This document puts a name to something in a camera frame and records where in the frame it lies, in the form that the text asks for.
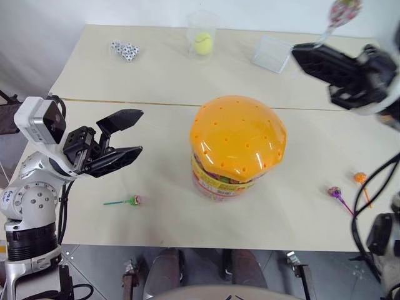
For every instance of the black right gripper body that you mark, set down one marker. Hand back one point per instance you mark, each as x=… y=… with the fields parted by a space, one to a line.
x=372 y=81

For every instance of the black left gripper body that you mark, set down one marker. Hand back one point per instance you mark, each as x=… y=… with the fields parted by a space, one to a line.
x=82 y=145

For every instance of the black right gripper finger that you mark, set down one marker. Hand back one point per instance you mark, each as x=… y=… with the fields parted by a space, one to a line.
x=328 y=47
x=325 y=67

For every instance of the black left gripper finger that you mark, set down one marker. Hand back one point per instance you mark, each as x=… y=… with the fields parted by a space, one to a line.
x=118 y=157
x=123 y=120

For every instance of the pink patterned lollipop white stick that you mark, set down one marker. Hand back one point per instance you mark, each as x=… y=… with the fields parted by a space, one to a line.
x=342 y=12

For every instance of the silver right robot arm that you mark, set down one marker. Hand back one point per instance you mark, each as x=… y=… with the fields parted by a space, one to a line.
x=386 y=250

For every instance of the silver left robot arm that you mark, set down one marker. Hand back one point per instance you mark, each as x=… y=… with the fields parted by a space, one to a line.
x=34 y=200

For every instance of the clear plastic candy jar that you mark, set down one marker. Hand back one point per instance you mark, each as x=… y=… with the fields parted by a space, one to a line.
x=223 y=187

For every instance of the orange domed jar lid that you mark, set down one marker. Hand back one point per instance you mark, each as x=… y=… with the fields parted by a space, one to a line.
x=239 y=134

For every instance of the green stick lollipop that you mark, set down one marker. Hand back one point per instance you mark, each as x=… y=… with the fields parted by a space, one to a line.
x=132 y=200

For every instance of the clear plastic box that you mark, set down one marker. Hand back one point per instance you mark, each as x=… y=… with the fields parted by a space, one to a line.
x=272 y=54

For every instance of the small white black-dotted die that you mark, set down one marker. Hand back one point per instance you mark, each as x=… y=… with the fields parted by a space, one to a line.
x=135 y=49
x=128 y=58
x=125 y=49
x=132 y=53
x=118 y=50
x=123 y=55
x=113 y=44
x=120 y=44

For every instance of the orange lollipop orange stick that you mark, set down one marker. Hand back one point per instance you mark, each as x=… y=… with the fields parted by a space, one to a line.
x=360 y=178

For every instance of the yellow tennis ball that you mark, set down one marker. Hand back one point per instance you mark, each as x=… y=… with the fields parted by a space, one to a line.
x=203 y=43

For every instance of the purple lollipop pink stick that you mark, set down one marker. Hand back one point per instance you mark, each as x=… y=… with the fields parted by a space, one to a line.
x=335 y=192

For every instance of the clear plastic cup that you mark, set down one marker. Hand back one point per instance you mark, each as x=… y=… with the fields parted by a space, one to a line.
x=201 y=28

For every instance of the rusty metal stand leg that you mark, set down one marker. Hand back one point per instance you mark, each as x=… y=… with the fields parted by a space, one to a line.
x=129 y=281

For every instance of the black metal stand leg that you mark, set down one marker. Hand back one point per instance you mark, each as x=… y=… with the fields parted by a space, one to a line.
x=301 y=275

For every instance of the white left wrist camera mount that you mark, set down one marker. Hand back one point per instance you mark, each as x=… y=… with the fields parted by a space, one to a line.
x=32 y=120

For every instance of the dark chair frame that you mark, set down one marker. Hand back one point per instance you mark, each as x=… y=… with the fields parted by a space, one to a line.
x=9 y=112

